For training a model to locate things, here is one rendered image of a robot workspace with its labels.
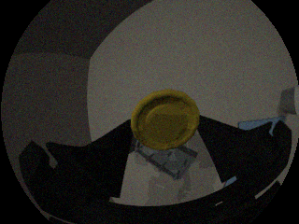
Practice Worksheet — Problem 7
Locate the yellow plate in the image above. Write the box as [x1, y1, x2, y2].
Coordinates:
[131, 89, 199, 150]

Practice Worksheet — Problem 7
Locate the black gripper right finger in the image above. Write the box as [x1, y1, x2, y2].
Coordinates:
[197, 115, 273, 183]

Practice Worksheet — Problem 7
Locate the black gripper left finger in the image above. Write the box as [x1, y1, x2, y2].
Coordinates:
[45, 119, 134, 198]

